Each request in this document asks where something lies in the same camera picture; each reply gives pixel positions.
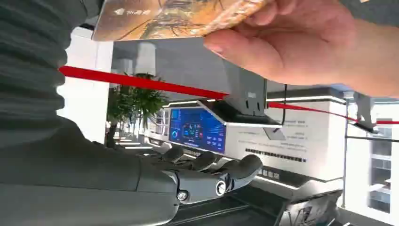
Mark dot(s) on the white display counter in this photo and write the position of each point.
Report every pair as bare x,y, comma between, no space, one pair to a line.
280,146

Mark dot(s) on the person's hand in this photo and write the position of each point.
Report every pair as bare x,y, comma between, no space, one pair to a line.
299,43

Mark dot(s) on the grey ribbed right arm sleeve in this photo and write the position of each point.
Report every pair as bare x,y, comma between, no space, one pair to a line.
29,68

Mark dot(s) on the red barrier tape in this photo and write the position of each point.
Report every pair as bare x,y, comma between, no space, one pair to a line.
140,81

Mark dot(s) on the green potted plant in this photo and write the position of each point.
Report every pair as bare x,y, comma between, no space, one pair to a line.
137,103

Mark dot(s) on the grey barrier post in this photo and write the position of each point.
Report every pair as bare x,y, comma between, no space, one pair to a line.
364,112

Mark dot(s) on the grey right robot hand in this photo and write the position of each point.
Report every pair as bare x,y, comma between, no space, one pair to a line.
78,184

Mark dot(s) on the blue display screen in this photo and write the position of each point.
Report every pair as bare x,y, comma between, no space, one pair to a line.
197,129

